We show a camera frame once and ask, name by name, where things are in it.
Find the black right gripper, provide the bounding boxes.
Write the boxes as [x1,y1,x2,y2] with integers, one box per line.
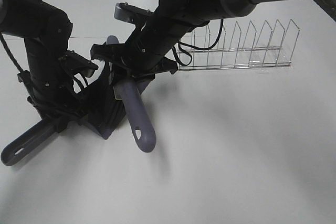
[90,22,179,79]

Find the purple plastic dustpan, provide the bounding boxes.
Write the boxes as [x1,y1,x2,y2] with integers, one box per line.
[0,58,152,167]

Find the purple hand brush black bristles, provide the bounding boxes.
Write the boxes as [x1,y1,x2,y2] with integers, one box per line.
[106,35,158,154]

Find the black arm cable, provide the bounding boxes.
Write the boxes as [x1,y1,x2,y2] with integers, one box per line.
[172,19,225,66]
[0,32,90,95]

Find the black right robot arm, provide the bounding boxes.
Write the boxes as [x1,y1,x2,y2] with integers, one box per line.
[90,0,286,77]

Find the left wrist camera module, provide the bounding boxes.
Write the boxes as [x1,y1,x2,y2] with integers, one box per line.
[63,50,99,78]

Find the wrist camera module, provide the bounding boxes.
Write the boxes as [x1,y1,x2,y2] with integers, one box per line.
[114,2,153,25]
[63,50,99,78]

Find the chrome wire dish rack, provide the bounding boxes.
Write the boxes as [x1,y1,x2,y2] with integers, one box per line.
[178,19,300,71]

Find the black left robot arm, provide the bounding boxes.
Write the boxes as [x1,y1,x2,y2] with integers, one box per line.
[1,0,98,133]

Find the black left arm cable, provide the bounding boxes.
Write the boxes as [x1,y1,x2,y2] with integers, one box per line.
[0,32,90,95]

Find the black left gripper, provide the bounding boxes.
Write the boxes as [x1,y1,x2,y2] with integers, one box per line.
[17,71,87,133]

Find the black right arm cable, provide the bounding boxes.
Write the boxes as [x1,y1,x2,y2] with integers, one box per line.
[172,19,225,66]

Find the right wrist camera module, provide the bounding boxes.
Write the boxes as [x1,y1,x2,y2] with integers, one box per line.
[114,2,153,25]

